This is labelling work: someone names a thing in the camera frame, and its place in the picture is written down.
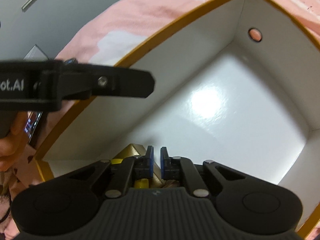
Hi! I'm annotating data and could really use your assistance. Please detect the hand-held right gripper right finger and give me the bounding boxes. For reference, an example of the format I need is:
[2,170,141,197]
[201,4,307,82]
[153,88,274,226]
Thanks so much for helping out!
[160,146,247,198]

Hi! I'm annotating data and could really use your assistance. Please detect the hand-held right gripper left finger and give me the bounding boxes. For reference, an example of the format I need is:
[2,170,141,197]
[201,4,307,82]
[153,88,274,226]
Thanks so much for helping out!
[57,145,154,198]

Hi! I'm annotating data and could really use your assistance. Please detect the small gold box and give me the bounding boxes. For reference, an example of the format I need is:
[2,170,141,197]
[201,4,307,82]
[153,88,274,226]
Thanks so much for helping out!
[112,143,166,188]

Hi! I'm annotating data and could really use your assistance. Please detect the small yellow toy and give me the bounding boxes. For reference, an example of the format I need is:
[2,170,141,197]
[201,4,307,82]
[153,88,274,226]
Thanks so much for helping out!
[111,158,151,189]

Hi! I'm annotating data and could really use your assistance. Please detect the orange cardboard box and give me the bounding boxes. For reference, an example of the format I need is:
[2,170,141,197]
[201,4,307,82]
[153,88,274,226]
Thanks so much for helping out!
[33,0,320,239]

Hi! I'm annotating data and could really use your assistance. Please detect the person's left hand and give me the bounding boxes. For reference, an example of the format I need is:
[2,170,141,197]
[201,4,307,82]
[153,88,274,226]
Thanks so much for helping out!
[0,112,28,172]

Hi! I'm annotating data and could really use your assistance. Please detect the black phone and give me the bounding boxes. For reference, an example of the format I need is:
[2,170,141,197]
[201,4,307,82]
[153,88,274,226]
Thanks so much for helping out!
[23,110,47,148]

